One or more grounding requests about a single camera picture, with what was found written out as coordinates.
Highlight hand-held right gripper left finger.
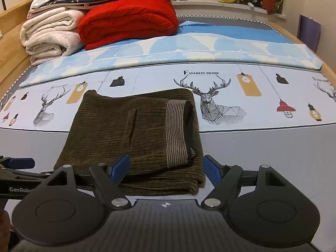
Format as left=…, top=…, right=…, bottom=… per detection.
left=43, top=154, right=132, bottom=210

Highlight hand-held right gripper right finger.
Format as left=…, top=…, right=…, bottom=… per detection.
left=203, top=154, right=290, bottom=210

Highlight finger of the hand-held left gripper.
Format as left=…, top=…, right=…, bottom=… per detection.
left=0, top=157, right=35, bottom=171

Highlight brown corduroy pants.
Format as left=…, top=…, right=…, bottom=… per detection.
left=53, top=89, right=206, bottom=196

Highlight deer print bed sheet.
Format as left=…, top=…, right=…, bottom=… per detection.
left=0, top=62, right=336, bottom=216

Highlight blue and white blanket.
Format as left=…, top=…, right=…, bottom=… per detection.
left=20, top=20, right=323, bottom=89

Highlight cream folded blanket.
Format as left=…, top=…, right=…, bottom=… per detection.
left=20, top=7, right=86, bottom=66

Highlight red fluffy blanket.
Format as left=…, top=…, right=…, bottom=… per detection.
left=78, top=0, right=180, bottom=51

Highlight purple mat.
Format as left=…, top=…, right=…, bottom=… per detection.
left=297, top=14, right=321, bottom=56

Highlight navy star print cloth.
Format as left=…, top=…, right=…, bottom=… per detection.
left=28, top=0, right=147, bottom=19

